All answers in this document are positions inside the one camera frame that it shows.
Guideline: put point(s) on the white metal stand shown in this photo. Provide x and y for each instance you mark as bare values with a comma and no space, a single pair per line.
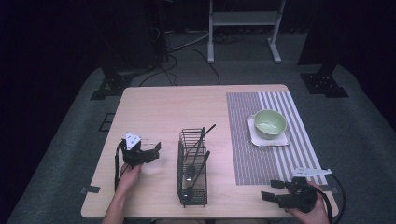
246,18

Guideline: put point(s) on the dark cabinet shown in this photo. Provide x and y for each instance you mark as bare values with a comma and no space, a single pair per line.
134,34

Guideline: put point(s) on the grey tape strip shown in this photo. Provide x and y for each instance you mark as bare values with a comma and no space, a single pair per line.
331,188
90,189

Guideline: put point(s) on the black spoon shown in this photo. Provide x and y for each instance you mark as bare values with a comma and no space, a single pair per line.
197,174
196,152

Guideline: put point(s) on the light green bowl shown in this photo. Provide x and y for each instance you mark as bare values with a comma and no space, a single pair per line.
270,123

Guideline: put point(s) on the grey striped placemat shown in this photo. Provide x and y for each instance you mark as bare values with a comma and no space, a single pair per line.
271,165

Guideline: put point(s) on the black chopstick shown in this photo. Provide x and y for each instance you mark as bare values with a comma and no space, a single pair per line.
204,134

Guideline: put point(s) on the black stand base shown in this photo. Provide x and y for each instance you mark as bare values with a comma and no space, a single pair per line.
112,85
323,83

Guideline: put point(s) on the person's right hand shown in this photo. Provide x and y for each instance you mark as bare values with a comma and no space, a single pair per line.
314,214

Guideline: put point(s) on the person's left hand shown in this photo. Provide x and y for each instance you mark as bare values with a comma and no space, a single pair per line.
129,179

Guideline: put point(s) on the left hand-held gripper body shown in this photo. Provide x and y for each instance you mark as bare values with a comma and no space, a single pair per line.
134,155

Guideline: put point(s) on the white square plate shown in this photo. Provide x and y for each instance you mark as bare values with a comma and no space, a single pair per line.
266,142

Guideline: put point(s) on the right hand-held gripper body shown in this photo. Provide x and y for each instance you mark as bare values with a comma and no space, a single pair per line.
299,194

